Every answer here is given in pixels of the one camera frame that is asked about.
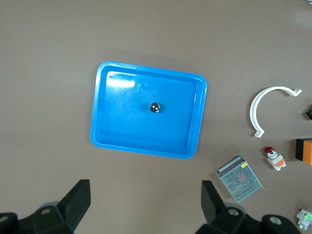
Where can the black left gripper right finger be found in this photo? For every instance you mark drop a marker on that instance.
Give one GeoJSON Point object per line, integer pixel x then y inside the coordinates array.
{"type": "Point", "coordinates": [214, 209]}

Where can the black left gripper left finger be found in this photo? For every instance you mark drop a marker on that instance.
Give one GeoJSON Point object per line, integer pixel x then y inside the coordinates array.
{"type": "Point", "coordinates": [73, 209]}

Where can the dark brown cylindrical capacitor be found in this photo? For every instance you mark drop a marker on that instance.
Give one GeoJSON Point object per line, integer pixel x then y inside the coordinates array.
{"type": "Point", "coordinates": [155, 107]}

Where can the metal mesh power supply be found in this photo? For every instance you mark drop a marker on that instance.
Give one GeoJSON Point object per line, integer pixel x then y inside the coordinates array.
{"type": "Point", "coordinates": [240, 180]}

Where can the blue plastic tray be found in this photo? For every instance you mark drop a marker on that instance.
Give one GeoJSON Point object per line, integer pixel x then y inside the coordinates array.
{"type": "Point", "coordinates": [122, 126]}

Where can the all-orange button box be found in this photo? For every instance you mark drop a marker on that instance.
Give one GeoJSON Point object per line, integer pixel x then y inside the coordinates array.
{"type": "Point", "coordinates": [307, 152]}

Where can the large white half-round clamp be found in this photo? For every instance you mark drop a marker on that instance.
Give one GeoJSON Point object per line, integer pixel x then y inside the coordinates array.
{"type": "Point", "coordinates": [253, 107]}

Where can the black blue electronic module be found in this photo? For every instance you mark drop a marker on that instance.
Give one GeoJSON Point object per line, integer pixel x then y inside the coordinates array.
{"type": "Point", "coordinates": [309, 114]}

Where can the green and white switch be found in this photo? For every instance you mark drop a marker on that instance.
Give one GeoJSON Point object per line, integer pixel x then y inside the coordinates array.
{"type": "Point", "coordinates": [305, 218]}

